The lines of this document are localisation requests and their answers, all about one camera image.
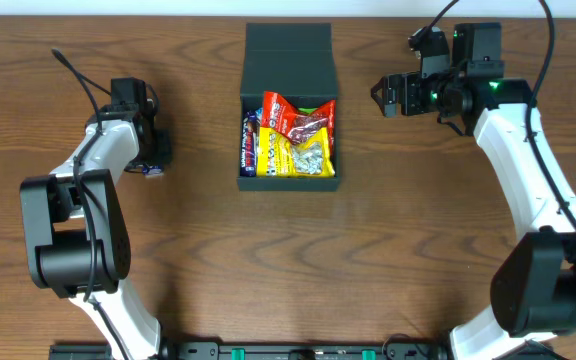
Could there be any blue Eclipse mint tin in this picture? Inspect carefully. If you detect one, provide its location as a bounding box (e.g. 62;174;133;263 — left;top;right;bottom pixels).
141;165;164;177

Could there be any Haribo gummy worms bag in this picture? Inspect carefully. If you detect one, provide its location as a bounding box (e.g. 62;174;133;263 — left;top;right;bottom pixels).
297;108;318;115

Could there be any red Hacks candy bag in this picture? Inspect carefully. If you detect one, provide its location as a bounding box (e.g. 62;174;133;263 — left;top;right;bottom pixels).
260;91;336;151

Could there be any Dairy Milk chocolate bar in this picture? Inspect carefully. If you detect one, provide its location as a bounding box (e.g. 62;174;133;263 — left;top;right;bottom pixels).
240;110;260;177

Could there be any blue Oreo cookie pack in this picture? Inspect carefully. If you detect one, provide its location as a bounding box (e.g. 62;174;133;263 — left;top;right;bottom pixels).
254;107;263;128

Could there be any yellow Hacks candy bag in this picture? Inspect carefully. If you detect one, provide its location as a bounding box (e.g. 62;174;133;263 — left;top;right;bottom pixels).
256;127;335;178

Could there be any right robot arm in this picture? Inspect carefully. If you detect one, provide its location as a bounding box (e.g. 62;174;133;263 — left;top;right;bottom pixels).
371;23;576;359

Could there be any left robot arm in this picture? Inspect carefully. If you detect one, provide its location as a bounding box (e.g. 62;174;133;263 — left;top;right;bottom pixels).
20;77;178;359

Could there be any dark green open box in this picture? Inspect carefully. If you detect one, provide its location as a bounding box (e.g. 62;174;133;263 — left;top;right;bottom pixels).
237;23;341;192

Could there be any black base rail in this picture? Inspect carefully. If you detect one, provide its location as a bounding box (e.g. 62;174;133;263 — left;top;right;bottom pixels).
48;341;564;360

